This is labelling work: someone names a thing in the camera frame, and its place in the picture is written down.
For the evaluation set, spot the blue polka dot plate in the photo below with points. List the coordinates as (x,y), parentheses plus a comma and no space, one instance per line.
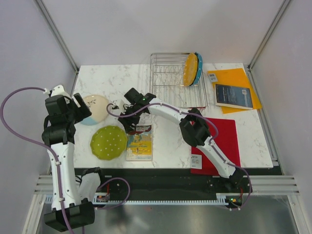
(199,69)

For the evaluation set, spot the red folder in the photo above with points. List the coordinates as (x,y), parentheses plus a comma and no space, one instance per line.
(227,142)

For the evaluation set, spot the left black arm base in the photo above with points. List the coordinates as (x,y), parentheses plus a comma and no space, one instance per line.
(115,187)

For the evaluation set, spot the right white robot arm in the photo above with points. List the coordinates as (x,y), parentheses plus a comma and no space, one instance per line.
(193,126)

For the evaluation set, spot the paperback book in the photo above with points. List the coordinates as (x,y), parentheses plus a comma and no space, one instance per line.
(140,144)

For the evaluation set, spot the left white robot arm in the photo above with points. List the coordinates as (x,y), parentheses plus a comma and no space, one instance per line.
(72,205)

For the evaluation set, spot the dark blue book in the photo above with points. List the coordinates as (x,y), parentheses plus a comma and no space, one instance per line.
(233,97)

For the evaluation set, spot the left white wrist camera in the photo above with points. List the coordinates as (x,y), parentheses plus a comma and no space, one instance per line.
(59,90)

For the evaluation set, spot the orange folder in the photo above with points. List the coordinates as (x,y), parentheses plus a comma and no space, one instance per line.
(233,77)

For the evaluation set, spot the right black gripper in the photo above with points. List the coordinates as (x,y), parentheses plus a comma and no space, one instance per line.
(128,126)

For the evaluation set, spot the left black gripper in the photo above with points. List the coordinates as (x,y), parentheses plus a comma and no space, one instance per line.
(83,111)

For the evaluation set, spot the cream and blue plate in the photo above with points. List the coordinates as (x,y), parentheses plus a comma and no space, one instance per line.
(97,105)

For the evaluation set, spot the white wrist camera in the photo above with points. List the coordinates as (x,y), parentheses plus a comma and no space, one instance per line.
(59,90)
(118,107)

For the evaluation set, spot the green polka dot plate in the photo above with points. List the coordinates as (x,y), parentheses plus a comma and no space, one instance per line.
(108,142)

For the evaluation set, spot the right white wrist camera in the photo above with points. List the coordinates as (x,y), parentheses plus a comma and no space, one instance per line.
(118,107)

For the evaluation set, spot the wire dish rack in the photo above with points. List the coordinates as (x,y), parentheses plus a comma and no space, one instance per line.
(166,81)

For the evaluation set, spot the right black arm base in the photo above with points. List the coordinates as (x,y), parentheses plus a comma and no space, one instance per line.
(233,185)

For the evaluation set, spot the yellow polka dot plate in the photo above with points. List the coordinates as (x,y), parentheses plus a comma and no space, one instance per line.
(190,69)

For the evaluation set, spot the white cable duct right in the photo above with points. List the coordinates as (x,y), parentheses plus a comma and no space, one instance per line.
(232,199)

